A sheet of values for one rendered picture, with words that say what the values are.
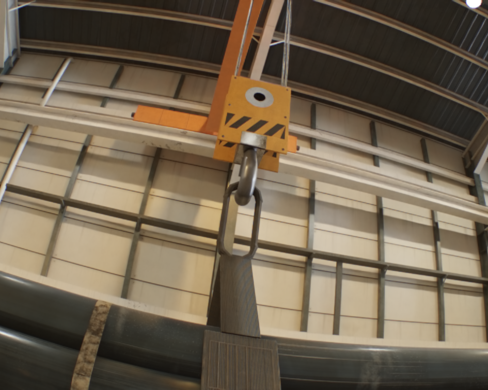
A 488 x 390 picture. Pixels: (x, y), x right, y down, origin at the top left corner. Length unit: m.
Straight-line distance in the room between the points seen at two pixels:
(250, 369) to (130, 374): 0.23
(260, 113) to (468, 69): 9.34
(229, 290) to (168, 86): 8.82
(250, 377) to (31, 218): 7.38
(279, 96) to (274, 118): 0.11
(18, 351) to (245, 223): 7.29
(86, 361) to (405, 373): 0.68
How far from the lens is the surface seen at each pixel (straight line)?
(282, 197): 8.40
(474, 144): 11.66
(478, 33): 10.17
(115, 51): 10.21
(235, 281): 1.07
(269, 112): 1.45
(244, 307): 0.98
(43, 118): 8.27
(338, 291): 7.71
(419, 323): 8.62
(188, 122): 8.01
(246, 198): 1.27
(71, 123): 8.07
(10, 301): 0.93
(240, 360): 0.84
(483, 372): 1.17
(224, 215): 1.23
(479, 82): 10.89
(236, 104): 1.44
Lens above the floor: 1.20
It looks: 32 degrees up
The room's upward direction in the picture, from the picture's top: 7 degrees clockwise
